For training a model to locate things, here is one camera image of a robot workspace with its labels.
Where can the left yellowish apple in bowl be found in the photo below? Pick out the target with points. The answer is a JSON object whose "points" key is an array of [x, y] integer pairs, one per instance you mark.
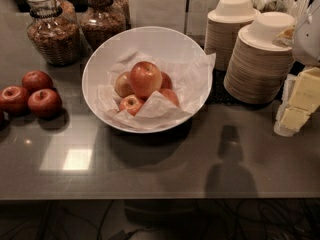
{"points": [[122, 85]]}

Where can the red apple left on table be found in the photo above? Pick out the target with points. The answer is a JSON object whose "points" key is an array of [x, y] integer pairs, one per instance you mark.
{"points": [[14, 100]]}

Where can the rear glass granola jar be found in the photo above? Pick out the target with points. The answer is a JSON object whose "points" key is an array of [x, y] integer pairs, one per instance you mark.
{"points": [[120, 0]]}

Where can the left glass granola jar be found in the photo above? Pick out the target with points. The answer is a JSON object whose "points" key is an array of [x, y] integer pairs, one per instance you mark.
{"points": [[54, 34]]}

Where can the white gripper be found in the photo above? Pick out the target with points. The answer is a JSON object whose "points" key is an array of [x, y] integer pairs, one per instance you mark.
{"points": [[308, 40]]}

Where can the right front apple in bowl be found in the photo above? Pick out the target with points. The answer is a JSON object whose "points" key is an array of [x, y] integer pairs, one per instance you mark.
{"points": [[170, 95]]}

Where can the middle glass granola jar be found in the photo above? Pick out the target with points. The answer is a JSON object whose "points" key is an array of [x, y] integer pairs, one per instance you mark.
{"points": [[102, 20]]}

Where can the red apple on table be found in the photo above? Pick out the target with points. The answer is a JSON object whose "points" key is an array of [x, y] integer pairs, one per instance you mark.
{"points": [[45, 103], [37, 80], [14, 100]]}

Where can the large white bowl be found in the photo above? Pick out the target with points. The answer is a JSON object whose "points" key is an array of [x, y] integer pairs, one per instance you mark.
{"points": [[160, 42]]}

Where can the red apple back on table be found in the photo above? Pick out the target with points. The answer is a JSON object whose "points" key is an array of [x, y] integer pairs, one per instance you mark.
{"points": [[37, 80]]}

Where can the white paper liner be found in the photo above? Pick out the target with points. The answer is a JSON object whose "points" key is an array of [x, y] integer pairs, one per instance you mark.
{"points": [[191, 82]]}

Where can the back stack of paper bowls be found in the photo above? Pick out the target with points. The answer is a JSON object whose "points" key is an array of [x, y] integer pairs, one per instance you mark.
{"points": [[223, 24]]}

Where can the front small apple in bowl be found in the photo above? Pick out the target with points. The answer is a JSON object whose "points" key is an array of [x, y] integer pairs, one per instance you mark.
{"points": [[132, 104]]}

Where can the large top red-yellow apple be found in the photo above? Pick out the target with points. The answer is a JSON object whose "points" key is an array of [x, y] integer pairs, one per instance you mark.
{"points": [[145, 78]]}

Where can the right back apple in bowl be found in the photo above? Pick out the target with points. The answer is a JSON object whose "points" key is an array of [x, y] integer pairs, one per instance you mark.
{"points": [[166, 81]]}

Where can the red apple front on table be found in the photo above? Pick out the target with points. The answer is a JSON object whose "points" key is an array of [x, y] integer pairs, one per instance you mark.
{"points": [[45, 103]]}

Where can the glass granola jar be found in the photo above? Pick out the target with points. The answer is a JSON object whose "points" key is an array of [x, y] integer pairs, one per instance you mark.
{"points": [[54, 34], [102, 20], [120, 0]]}

